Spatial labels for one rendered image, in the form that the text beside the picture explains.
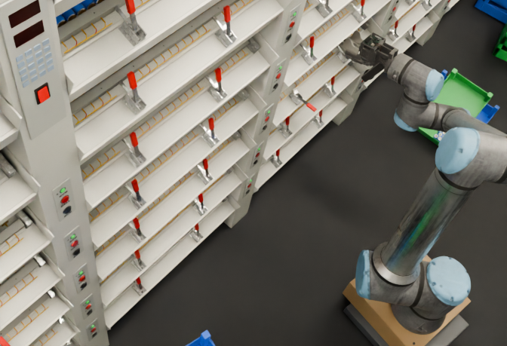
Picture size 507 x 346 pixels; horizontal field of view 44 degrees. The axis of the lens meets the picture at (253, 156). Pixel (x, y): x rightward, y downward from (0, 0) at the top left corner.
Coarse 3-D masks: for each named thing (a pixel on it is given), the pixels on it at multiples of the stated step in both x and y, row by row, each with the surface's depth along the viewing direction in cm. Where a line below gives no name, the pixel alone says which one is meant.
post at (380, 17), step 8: (392, 0) 214; (400, 0) 222; (384, 8) 218; (376, 16) 222; (384, 16) 220; (392, 16) 228; (384, 24) 226; (384, 32) 233; (360, 80) 251; (352, 88) 253; (352, 96) 259; (352, 104) 269; (344, 112) 266; (336, 120) 272
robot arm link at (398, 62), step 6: (402, 54) 203; (396, 60) 201; (402, 60) 201; (408, 60) 201; (390, 66) 202; (396, 66) 201; (402, 66) 200; (390, 72) 203; (396, 72) 201; (390, 78) 206; (396, 78) 203
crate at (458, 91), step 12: (456, 72) 275; (444, 84) 280; (456, 84) 279; (468, 84) 277; (444, 96) 279; (456, 96) 278; (468, 96) 277; (480, 96) 276; (468, 108) 276; (480, 108) 275; (420, 132) 276; (432, 132) 276
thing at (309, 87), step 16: (352, 32) 225; (368, 32) 228; (336, 48) 220; (320, 64) 215; (336, 64) 218; (320, 80) 213; (288, 96) 206; (304, 96) 208; (288, 112) 204; (272, 128) 197
